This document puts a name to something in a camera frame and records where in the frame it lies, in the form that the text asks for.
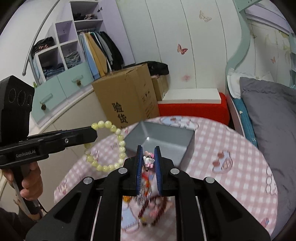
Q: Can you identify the Hello Kitty charm keychain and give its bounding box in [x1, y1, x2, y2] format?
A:
[142, 151, 155, 171]

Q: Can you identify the pale green bead bracelet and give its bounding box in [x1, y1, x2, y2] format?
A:
[84, 120, 127, 172]

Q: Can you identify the dark red bead bracelet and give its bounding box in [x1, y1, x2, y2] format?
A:
[137, 194, 170, 228]

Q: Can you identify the person's left hand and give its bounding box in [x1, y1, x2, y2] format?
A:
[1, 161, 44, 202]

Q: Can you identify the grey metal tin box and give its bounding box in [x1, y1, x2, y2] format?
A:
[125, 121, 195, 171]

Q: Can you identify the mint green drawer unit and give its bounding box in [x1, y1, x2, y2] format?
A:
[32, 62, 93, 122]

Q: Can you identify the large brown cardboard box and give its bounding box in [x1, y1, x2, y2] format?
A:
[92, 64, 159, 128]

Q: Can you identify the small brown cardboard box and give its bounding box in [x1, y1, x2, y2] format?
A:
[152, 75, 169, 101]

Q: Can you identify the red storage box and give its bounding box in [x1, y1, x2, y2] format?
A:
[158, 92, 230, 126]

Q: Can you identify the hanging clothes row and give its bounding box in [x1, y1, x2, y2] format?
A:
[78, 31, 124, 80]

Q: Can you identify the white board on box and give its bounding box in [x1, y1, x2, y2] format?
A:
[158, 88, 221, 104]

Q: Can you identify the black bag on boxes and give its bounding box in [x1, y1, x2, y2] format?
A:
[121, 61, 169, 76]

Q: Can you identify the teal bed sheet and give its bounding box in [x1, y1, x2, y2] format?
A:
[233, 98, 258, 147]

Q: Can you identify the white pillow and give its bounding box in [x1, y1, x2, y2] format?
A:
[227, 71, 257, 99]

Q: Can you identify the lilac open wardrobe shelf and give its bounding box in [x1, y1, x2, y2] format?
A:
[30, 0, 105, 82]

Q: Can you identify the grey quilt on bed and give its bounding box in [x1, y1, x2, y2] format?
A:
[239, 77, 295, 240]

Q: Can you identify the mint green bed frame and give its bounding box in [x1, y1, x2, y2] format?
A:
[225, 0, 265, 75]

